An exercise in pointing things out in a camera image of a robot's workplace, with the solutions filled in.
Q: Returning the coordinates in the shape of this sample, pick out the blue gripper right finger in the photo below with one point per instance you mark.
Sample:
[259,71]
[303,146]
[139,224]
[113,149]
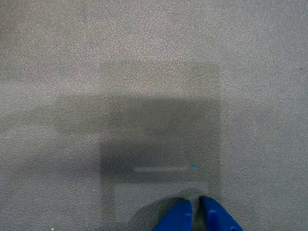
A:
[214,216]

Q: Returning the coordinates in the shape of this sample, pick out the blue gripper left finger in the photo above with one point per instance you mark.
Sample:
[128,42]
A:
[178,216]

